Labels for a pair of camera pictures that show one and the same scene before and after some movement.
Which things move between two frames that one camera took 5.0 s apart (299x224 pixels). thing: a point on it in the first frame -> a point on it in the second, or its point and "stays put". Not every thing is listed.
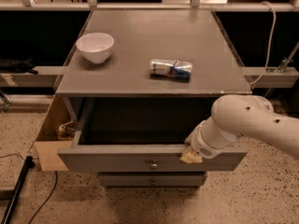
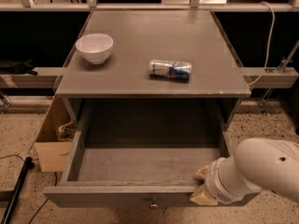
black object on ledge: [21, 66] stays put
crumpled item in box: [65, 132] stays put
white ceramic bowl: [95, 47] stays put
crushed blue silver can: [175, 69] stays put
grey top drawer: [136, 134] -> [135, 175]
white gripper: [200, 144] -> [214, 181]
